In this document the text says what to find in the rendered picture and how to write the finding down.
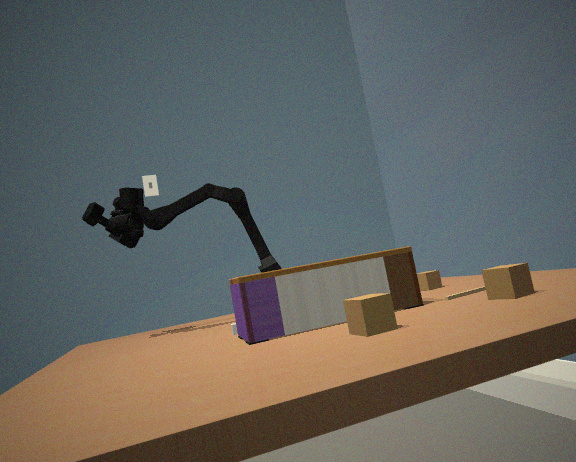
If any pale yellow thin rod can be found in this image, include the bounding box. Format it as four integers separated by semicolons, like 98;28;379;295
445;286;486;300

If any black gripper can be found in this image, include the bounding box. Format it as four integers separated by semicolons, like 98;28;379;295
82;202;140;248

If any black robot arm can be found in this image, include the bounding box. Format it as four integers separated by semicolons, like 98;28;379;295
110;183;282;273

